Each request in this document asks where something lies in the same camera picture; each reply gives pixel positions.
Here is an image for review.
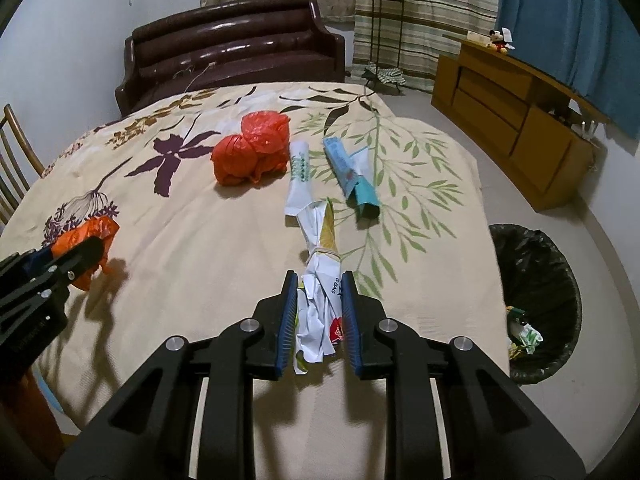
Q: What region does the wooden sideboard cabinet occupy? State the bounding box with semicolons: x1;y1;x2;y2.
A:
432;39;608;211

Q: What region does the white cable on sofa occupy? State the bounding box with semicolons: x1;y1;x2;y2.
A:
171;60;219;94

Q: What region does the white green toothpaste tube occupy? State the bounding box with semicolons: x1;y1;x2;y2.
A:
284;140;314;217

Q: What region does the orange plastic bag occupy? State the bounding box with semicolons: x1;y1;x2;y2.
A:
51;216;119;292

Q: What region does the blue curtain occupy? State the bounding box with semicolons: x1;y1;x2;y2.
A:
497;0;639;140

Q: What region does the floral beige tablecloth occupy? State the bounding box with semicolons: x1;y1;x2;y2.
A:
1;82;508;430

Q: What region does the blue toothpaste box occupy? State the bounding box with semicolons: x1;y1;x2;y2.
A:
323;136;358;198

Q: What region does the mickey mouse toy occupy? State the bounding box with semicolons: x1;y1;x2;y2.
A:
488;27;515;54

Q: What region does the red plastic bag bundle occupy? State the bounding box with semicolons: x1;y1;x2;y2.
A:
210;110;291;186

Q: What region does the striped cloth on floor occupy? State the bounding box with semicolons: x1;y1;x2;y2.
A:
363;62;406;87

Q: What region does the black trash bin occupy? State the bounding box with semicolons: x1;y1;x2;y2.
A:
489;223;582;385

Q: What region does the wooden chair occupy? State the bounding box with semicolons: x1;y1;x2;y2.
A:
0;104;44;228

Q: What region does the teal toothpaste tube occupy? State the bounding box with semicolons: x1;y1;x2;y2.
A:
347;148;380;220

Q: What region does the striped curtain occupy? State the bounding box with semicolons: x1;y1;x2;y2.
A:
354;0;499;92

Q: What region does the dark brown leather sofa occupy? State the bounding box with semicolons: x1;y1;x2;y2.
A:
115;0;346;117

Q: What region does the white green paper bundle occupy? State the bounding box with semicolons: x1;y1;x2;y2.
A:
506;306;544;361

